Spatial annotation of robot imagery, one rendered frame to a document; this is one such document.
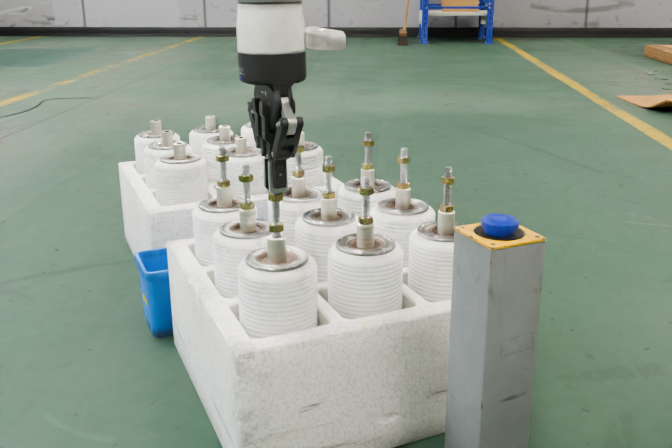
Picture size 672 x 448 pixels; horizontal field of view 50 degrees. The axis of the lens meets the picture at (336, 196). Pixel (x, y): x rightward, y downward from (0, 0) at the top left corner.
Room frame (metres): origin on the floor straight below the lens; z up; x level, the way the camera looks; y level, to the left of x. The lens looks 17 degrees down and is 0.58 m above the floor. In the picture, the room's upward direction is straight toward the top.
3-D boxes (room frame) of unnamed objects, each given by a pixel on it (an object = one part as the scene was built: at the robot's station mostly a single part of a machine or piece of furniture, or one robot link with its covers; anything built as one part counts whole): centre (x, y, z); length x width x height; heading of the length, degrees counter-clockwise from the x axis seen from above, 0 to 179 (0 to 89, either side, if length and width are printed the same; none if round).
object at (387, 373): (0.97, 0.01, 0.09); 0.39 x 0.39 x 0.18; 24
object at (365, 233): (0.86, -0.04, 0.26); 0.02 x 0.02 x 0.03
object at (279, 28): (0.82, 0.05, 0.53); 0.11 x 0.09 x 0.06; 114
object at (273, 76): (0.81, 0.07, 0.46); 0.08 x 0.08 x 0.09
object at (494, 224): (0.73, -0.17, 0.32); 0.04 x 0.04 x 0.02
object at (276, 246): (0.81, 0.07, 0.26); 0.02 x 0.02 x 0.03
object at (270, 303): (0.81, 0.07, 0.16); 0.10 x 0.10 x 0.18
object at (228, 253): (0.92, 0.12, 0.16); 0.10 x 0.10 x 0.18
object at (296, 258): (0.81, 0.07, 0.25); 0.08 x 0.08 x 0.01
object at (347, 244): (0.86, -0.04, 0.25); 0.08 x 0.08 x 0.01
